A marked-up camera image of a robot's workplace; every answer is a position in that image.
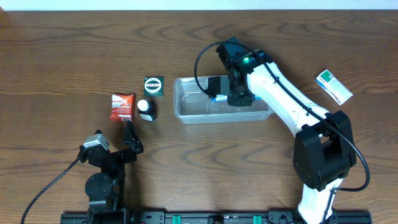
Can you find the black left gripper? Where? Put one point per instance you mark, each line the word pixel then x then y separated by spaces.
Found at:
pixel 134 144

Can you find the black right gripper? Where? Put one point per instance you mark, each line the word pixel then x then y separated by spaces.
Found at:
pixel 239 101

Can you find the blue Kool Fever box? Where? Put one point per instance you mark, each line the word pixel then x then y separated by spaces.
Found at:
pixel 225 98

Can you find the white green Panadol pack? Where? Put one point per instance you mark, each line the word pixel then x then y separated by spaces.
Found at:
pixel 333 87

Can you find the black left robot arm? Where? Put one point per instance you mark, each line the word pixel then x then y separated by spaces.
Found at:
pixel 105 189

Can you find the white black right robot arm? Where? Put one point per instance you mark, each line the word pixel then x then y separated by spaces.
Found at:
pixel 324 151

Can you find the red Panadol ActiFast pack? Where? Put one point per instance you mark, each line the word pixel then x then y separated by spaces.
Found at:
pixel 122 108

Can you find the clear plastic container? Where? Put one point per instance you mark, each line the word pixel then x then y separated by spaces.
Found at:
pixel 192 106

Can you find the dark syrup bottle white cap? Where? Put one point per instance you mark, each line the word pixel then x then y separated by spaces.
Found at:
pixel 146 110

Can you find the green Zam-Buk box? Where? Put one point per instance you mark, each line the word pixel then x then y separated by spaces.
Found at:
pixel 154 86

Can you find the black mounting rail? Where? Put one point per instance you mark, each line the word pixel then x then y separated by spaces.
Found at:
pixel 270 217

